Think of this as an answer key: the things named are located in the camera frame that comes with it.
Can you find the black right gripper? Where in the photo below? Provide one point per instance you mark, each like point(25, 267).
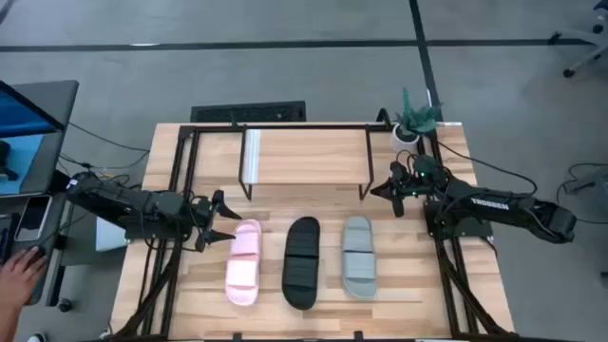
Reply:
point(412, 185)

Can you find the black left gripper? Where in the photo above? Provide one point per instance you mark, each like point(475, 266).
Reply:
point(203, 214)

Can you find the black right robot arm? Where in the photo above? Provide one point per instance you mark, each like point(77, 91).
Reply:
point(499, 204)

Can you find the black slide sandal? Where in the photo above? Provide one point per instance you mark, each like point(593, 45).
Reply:
point(301, 261)

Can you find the computer monitor blue screen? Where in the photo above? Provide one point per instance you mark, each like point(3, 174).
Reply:
point(24, 119)

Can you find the black smartphone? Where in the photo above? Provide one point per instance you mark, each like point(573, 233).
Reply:
point(32, 217)

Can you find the office chair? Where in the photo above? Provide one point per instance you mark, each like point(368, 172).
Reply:
point(586, 52)

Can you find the black metal rig frame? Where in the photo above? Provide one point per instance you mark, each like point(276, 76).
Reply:
point(449, 290)

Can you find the grey slide sandal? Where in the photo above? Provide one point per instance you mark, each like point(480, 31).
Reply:
point(359, 259)

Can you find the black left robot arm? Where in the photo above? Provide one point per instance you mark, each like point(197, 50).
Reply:
point(123, 204)

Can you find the green plant in white pot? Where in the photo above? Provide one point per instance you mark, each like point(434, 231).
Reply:
point(412, 124)

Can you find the person's hand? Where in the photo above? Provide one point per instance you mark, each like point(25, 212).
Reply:
point(19, 278)

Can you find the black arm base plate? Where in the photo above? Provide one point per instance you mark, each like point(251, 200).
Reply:
point(463, 228)
point(157, 233)

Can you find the grey side desk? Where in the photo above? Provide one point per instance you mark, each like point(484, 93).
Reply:
point(64, 102)

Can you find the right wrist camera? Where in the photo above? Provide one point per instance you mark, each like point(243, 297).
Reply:
point(427, 166)

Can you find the pink slide sandal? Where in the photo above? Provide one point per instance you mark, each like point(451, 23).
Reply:
point(243, 261)

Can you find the wooden shelf black metal frame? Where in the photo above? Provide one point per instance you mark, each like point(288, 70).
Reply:
point(309, 157)

